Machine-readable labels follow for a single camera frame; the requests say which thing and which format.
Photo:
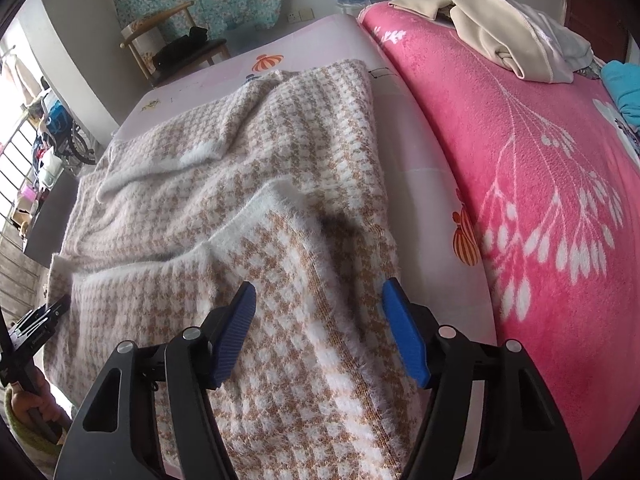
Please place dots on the cyan pillow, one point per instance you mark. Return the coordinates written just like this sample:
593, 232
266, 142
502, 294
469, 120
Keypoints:
622, 90

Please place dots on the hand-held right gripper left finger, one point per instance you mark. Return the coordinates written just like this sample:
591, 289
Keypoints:
232, 337

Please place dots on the beige white houndstooth coat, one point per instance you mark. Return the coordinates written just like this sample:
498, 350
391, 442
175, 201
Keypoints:
275, 160

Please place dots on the white wall socket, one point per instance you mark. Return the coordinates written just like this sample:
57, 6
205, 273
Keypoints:
301, 15

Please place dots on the pink floral blanket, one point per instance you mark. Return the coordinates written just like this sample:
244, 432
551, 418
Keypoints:
550, 160

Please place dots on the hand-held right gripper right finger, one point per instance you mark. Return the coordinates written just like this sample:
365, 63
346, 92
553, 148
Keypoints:
405, 337

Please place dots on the dark red door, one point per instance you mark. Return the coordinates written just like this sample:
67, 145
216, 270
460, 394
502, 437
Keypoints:
600, 10

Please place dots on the window railing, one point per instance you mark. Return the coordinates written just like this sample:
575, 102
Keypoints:
20, 180

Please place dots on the hanging beige clothes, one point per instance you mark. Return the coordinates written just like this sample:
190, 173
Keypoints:
15, 72

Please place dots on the wooden chair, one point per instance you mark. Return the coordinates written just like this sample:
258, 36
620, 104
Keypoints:
145, 47

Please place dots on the beige garment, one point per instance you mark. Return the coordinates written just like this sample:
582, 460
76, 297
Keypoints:
480, 35

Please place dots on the person's left hand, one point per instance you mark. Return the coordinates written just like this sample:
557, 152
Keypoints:
25, 401

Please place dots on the black bag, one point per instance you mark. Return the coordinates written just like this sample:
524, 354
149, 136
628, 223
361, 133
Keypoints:
180, 50

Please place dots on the bicycle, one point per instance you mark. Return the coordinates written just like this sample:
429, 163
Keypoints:
72, 142

